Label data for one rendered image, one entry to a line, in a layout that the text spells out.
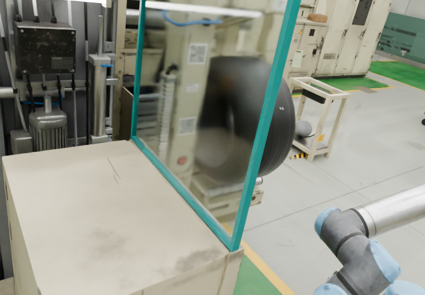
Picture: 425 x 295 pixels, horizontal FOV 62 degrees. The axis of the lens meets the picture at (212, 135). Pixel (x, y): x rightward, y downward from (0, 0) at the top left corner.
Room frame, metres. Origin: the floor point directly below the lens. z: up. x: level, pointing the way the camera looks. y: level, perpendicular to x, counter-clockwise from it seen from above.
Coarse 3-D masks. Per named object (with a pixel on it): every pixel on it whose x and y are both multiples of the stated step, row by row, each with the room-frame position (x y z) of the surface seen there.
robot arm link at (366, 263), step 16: (352, 240) 0.69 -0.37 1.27; (368, 240) 0.70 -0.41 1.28; (352, 256) 0.66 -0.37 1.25; (368, 256) 0.64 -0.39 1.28; (384, 256) 0.63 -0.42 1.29; (352, 272) 0.62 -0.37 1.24; (368, 272) 0.61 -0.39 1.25; (384, 272) 0.61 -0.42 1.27; (400, 272) 0.62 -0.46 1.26; (352, 288) 0.60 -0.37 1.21; (368, 288) 0.60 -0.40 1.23; (384, 288) 0.60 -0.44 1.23
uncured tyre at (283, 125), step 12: (288, 96) 1.43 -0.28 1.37; (276, 108) 1.36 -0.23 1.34; (288, 108) 1.40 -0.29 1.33; (276, 120) 1.34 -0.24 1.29; (288, 120) 1.38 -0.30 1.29; (276, 132) 1.33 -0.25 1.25; (288, 132) 1.37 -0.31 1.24; (276, 144) 1.33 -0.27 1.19; (288, 144) 1.37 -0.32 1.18; (264, 156) 1.30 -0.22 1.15; (276, 156) 1.34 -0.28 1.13; (264, 168) 1.34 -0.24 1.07
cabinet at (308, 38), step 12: (300, 24) 6.04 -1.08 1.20; (312, 24) 6.19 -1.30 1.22; (324, 24) 6.37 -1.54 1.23; (300, 36) 6.05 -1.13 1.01; (312, 36) 6.23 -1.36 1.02; (324, 36) 6.44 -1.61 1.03; (300, 48) 6.09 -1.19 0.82; (312, 48) 6.29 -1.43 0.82; (288, 60) 5.96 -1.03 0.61; (300, 60) 6.14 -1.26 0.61; (312, 60) 6.34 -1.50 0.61; (288, 72) 6.01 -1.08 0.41; (300, 72) 6.20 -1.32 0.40; (312, 72) 6.40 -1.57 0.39
